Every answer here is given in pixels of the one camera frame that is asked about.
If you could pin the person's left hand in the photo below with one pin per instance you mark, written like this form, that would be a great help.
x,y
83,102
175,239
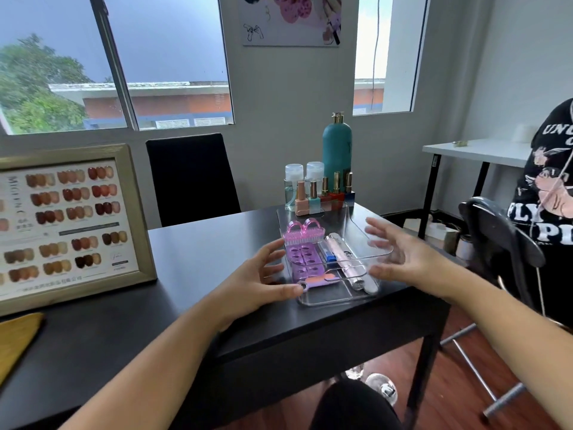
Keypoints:
x,y
244,288

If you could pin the person's right hand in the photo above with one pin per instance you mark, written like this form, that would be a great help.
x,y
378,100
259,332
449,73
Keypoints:
x,y
409,259

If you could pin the person's left thumb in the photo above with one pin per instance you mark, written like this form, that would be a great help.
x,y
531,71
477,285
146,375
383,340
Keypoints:
x,y
286,291

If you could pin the person's right thumb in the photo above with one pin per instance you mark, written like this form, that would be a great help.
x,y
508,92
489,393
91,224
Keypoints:
x,y
386,266

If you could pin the person's right forearm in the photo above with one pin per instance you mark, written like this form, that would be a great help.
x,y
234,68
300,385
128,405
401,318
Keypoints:
x,y
506,326

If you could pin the person's left forearm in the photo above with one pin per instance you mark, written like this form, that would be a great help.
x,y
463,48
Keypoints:
x,y
147,371

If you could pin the grey nail file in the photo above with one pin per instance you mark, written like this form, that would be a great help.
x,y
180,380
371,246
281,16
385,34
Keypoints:
x,y
369,279

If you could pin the purple foam toe separator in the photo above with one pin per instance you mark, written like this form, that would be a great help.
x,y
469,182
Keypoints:
x,y
309,261

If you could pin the pink nail file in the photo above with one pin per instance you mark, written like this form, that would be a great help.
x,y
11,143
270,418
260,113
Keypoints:
x,y
322,278

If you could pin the clear acrylic organizer tray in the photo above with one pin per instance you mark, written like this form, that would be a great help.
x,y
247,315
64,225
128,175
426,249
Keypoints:
x,y
353,246

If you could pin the purple metal cuticle tool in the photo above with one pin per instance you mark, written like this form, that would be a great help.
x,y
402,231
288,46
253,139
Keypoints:
x,y
324,285

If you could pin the pale pink tube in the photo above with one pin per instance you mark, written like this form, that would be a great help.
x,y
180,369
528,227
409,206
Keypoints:
x,y
344,259

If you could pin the small blue buffer block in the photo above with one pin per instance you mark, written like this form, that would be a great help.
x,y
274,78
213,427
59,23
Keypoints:
x,y
331,257

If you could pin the pink nail brush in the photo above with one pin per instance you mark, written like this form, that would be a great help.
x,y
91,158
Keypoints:
x,y
302,233

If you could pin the white cardboard box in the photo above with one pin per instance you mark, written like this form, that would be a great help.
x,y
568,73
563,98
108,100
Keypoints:
x,y
436,230

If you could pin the small jar with dark lid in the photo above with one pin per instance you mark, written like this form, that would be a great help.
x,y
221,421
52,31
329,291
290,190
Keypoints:
x,y
465,248

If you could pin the dark blue nail polish bottle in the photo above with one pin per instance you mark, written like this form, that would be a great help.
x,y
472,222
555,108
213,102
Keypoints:
x,y
349,190

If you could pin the orange nail polish bottle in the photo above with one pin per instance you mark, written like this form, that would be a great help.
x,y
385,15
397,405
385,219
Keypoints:
x,y
337,192

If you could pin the peach nail polish bottle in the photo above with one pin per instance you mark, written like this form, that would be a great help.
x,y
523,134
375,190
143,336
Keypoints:
x,y
302,202

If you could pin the red nail polish bottle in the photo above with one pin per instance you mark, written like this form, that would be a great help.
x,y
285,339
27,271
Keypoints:
x,y
325,196

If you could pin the teal nail polish bottle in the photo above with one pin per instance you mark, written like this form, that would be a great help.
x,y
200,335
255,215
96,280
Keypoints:
x,y
314,199

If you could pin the clear bottle with white cap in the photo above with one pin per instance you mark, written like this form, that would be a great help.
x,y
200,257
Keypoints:
x,y
292,185
314,171

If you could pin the black folding chair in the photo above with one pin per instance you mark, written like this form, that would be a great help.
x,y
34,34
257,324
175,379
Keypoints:
x,y
497,246

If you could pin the teal pump bottle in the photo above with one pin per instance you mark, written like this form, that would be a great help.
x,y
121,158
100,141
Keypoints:
x,y
337,147

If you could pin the person's black trouser leg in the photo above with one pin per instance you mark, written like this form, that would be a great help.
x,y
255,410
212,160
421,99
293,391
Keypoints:
x,y
353,409

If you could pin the black high-back chair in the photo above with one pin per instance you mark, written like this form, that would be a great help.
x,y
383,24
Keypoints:
x,y
192,179

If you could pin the white table with black legs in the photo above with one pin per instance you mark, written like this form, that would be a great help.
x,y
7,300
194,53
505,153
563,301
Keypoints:
x,y
479,149

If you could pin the narrow window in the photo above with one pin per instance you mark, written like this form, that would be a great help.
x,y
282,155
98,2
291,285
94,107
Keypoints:
x,y
385,53

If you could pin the framed nail colour chart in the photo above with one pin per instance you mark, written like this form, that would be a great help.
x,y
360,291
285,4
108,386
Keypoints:
x,y
62,223

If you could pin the yellow cloth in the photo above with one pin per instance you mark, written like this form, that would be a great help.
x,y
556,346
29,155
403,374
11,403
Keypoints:
x,y
15,340

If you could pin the large sliding window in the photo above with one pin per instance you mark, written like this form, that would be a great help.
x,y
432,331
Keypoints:
x,y
112,62

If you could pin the nail art wall poster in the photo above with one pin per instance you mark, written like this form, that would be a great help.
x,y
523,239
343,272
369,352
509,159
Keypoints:
x,y
291,20

